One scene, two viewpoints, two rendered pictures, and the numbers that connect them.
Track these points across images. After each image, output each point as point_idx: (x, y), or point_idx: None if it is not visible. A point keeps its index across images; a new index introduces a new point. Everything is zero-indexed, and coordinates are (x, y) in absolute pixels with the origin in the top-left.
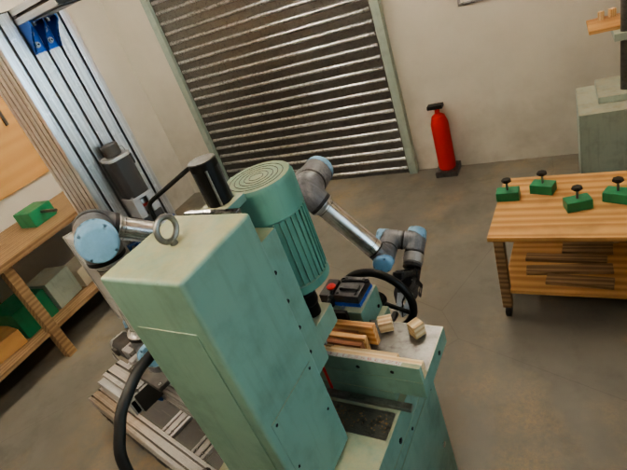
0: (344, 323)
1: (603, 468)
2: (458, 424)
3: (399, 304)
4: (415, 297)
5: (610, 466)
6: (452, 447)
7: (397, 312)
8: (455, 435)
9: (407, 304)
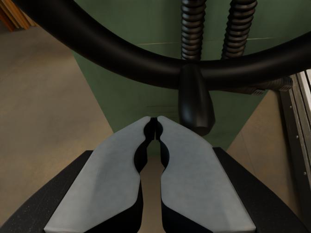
0: None
1: (8, 215)
2: (143, 231)
3: (179, 138)
4: (33, 197)
5: (1, 219)
6: (144, 199)
7: (181, 119)
8: (144, 215)
9: (122, 142)
